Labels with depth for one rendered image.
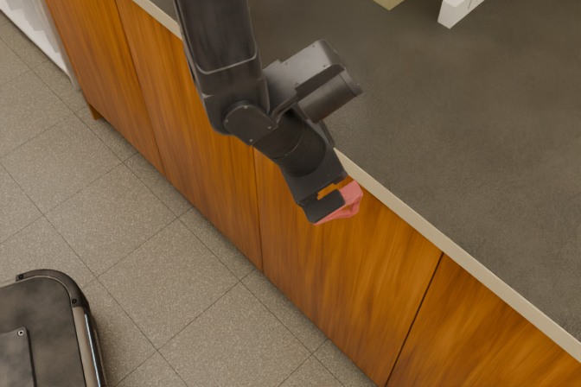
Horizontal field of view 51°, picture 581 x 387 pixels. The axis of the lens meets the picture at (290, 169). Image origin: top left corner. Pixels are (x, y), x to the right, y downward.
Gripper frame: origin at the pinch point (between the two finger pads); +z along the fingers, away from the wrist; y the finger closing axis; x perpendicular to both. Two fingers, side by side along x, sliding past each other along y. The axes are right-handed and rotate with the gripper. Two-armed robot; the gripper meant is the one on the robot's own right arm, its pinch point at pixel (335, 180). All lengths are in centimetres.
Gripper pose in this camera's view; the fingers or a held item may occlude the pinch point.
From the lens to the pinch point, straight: 77.1
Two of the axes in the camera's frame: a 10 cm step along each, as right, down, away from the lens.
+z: 4.6, 3.6, 8.1
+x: -8.1, 5.4, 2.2
